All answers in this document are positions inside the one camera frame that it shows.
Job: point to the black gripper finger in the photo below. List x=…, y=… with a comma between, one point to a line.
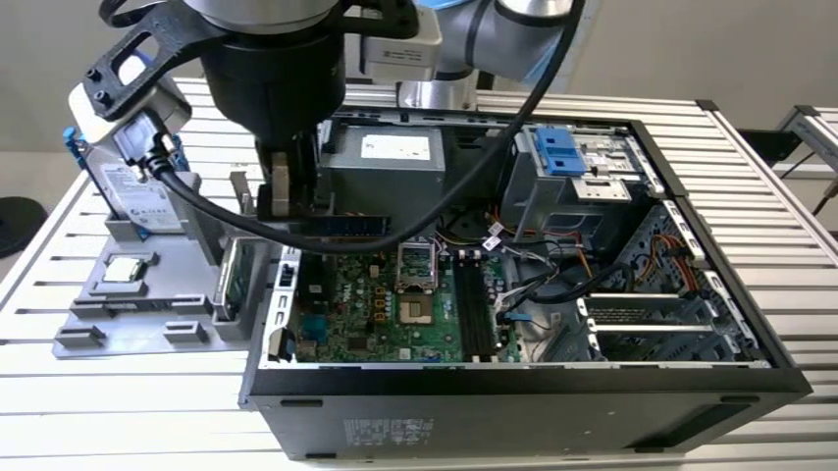
x=264, y=201
x=310, y=186

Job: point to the RAM slot white latches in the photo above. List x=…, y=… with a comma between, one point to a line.
x=485, y=306
x=471, y=306

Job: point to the grey power supply unit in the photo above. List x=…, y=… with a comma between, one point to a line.
x=392, y=191

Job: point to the green graphics card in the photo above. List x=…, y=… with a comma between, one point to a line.
x=238, y=275

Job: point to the hard disk blue carrier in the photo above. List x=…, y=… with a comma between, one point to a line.
x=144, y=206

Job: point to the grey parts rack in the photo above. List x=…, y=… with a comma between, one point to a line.
x=162, y=275

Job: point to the silver CPU chip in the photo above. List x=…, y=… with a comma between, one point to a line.
x=124, y=269

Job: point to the CPU socket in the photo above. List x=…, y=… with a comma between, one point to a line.
x=417, y=310

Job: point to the green motherboard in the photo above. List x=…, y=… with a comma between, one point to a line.
x=419, y=338

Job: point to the metal drive cage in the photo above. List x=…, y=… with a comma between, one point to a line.
x=543, y=206

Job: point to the black round stand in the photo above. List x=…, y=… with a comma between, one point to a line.
x=20, y=225

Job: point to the blue drive latch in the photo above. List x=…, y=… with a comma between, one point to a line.
x=556, y=147

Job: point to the black PC case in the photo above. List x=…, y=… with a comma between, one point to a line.
x=457, y=422

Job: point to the metal disk bay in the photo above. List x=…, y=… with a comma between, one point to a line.
x=648, y=299

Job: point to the aluminium side table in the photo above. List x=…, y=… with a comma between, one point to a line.
x=811, y=127

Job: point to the black camera bracket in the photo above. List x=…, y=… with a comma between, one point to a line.
x=169, y=34

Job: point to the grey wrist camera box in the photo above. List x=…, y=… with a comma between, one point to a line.
x=401, y=54
x=81, y=125

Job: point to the perforated aluminium rail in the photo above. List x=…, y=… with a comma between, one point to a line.
x=588, y=29

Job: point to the black table bracket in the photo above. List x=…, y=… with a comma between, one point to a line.
x=768, y=144

